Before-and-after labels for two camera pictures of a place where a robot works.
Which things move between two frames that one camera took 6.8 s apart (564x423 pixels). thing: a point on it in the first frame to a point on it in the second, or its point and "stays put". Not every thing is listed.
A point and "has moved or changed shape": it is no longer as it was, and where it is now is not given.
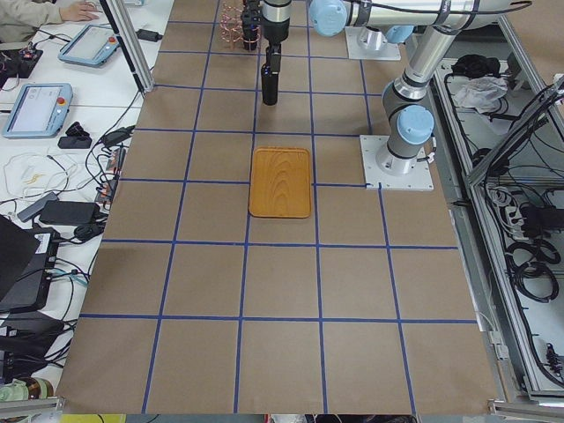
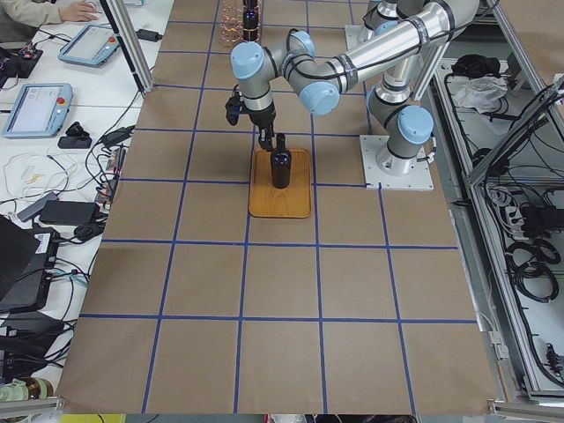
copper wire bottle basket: [231, 23] stays put
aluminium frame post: [119, 15] stays put
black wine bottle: [270, 81] has moved or changed shape
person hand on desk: [80, 11] stays put
